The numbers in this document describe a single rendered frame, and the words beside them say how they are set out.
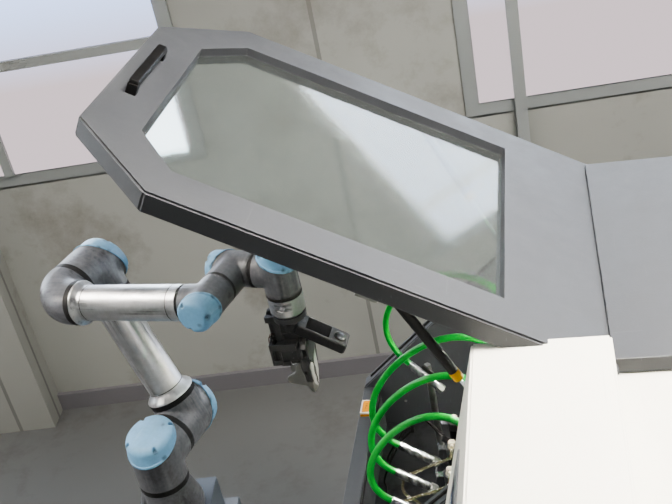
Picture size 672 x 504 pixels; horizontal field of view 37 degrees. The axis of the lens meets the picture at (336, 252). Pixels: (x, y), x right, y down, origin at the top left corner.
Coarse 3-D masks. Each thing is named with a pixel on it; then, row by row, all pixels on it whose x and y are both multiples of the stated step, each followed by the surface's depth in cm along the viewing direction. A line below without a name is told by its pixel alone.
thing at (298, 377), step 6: (300, 366) 212; (312, 366) 213; (294, 372) 214; (300, 372) 213; (312, 372) 212; (288, 378) 215; (294, 378) 214; (300, 378) 214; (300, 384) 215; (306, 384) 215; (312, 384) 214; (318, 384) 217; (312, 390) 216
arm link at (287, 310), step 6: (300, 294) 204; (294, 300) 203; (300, 300) 204; (270, 306) 205; (276, 306) 204; (282, 306) 203; (288, 306) 203; (294, 306) 204; (300, 306) 205; (276, 312) 204; (282, 312) 204; (288, 312) 204; (294, 312) 204; (300, 312) 205; (282, 318) 205; (288, 318) 205
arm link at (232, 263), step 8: (208, 256) 207; (216, 256) 205; (224, 256) 205; (232, 256) 204; (240, 256) 204; (248, 256) 203; (208, 264) 206; (216, 264) 203; (224, 264) 202; (232, 264) 202; (240, 264) 203; (248, 264) 202; (208, 272) 201; (224, 272) 200; (232, 272) 201; (240, 272) 202; (248, 272) 202; (232, 280) 200; (240, 280) 202; (248, 280) 202; (240, 288) 202
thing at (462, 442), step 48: (480, 384) 153; (528, 384) 151; (576, 384) 149; (480, 432) 144; (528, 432) 142; (576, 432) 140; (624, 432) 139; (480, 480) 135; (528, 480) 134; (576, 480) 132; (624, 480) 131
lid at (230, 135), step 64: (128, 64) 186; (192, 64) 198; (256, 64) 209; (320, 64) 215; (128, 128) 167; (192, 128) 178; (256, 128) 186; (320, 128) 195; (384, 128) 205; (448, 128) 212; (128, 192) 157; (192, 192) 159; (256, 192) 168; (320, 192) 176; (384, 192) 183; (448, 192) 192; (512, 192) 197; (576, 192) 207; (320, 256) 156; (384, 256) 163; (448, 256) 173; (512, 256) 177; (576, 256) 185; (448, 320) 158; (512, 320) 160; (576, 320) 167
